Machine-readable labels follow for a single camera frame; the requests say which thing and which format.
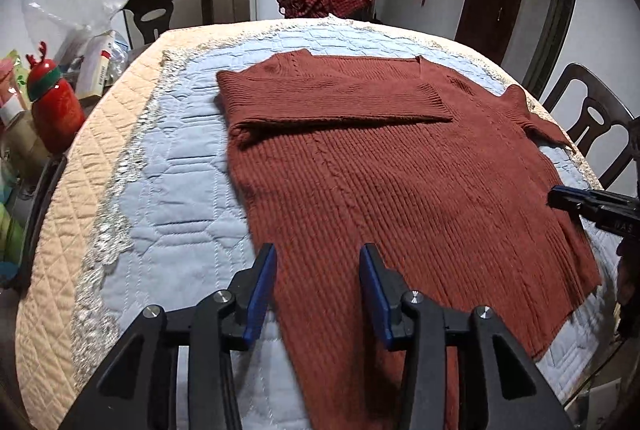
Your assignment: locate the grey framed door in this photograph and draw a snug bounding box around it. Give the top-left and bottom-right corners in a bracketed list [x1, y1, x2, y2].
[522, 0, 581, 100]

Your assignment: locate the rust red knit sweater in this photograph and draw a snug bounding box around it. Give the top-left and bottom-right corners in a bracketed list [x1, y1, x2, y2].
[215, 50, 603, 430]

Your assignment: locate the white red carton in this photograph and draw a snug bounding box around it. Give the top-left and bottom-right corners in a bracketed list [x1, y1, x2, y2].
[77, 31, 118, 99]

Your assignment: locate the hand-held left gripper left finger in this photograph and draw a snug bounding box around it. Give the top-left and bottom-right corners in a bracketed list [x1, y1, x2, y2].
[57, 242, 278, 430]

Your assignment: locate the quilted blue beige blanket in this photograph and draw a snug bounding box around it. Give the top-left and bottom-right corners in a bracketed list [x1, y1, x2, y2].
[15, 16, 621, 430]

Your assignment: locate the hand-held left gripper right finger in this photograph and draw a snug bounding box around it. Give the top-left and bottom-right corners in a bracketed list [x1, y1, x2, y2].
[359, 242, 576, 430]

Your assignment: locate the clear plastic bag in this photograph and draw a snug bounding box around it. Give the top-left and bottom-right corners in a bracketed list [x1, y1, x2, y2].
[21, 0, 131, 60]

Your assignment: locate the red reindeer bottle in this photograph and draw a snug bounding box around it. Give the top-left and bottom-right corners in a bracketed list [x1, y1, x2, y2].
[25, 40, 87, 155]

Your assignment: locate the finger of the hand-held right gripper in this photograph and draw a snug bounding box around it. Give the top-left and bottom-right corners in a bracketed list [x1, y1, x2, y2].
[546, 185, 608, 225]

